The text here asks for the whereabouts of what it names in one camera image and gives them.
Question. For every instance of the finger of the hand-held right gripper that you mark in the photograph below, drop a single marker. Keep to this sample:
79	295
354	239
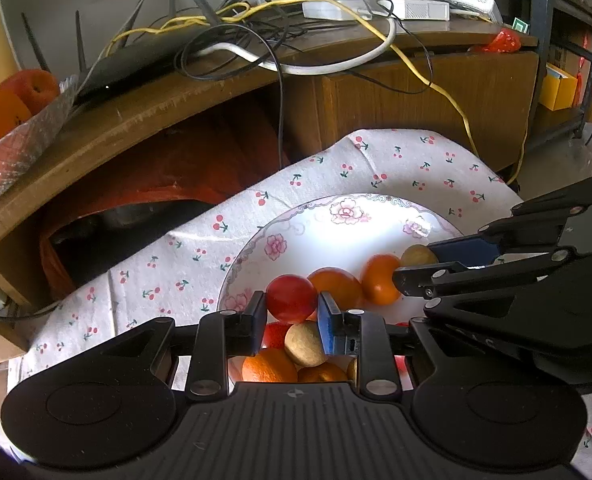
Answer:
456	280
466	250

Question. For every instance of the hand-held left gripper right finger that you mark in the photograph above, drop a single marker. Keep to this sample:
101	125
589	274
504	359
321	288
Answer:
328	327

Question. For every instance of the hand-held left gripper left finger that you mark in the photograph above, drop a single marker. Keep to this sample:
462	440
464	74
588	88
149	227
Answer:
256	320

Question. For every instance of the dimpled tangerine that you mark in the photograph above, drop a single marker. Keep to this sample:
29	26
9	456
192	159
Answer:
268	366
323	374

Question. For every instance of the smooth orange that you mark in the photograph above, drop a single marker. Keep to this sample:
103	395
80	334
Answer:
380	280

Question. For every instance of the white floral bowl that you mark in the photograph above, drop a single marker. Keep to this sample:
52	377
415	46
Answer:
326	240

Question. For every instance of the cherry print tablecloth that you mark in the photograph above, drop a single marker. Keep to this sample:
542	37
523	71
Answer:
175	270

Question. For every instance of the dark bulky object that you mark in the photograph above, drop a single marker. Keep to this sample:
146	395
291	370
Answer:
125	225

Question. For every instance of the red cloth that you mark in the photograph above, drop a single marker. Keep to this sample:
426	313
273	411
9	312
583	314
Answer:
175	170

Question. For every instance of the yellow box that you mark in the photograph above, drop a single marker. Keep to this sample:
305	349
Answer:
558	90

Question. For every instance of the red plastic bag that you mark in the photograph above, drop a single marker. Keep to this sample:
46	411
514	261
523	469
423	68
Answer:
501	41

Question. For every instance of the wooden television cabinet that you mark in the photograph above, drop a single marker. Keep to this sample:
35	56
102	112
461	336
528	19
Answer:
140	110

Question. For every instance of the black shelf rack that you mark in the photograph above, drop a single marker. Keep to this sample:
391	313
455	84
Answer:
541	20

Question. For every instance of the white plastic box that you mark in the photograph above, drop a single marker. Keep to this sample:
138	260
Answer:
421	10

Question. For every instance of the white power strip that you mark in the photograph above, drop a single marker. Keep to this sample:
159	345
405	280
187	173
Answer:
326	9

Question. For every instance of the black router with antennas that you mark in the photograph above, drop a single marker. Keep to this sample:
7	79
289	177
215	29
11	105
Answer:
140	62

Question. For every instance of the glass dish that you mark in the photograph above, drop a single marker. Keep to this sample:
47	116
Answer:
20	155

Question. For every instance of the yellow-red apple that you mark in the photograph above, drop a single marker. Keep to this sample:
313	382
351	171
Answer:
28	90

